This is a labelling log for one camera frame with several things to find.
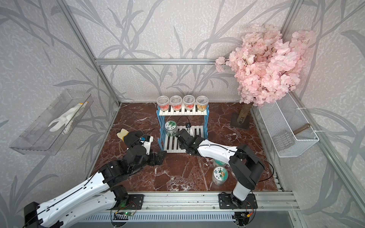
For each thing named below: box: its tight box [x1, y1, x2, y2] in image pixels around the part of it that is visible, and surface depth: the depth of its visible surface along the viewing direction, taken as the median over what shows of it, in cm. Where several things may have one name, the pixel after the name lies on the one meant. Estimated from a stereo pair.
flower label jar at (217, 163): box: [213, 158, 229, 169], surface depth 81 cm
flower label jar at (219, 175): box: [211, 165, 229, 186], surface depth 77 cm
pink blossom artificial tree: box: [215, 23, 316, 124], surface depth 68 cm
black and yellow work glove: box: [115, 128, 144, 148], surface depth 100 cm
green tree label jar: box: [164, 120, 178, 137], surface depth 96 cm
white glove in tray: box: [48, 101, 89, 134], surface depth 68 cm
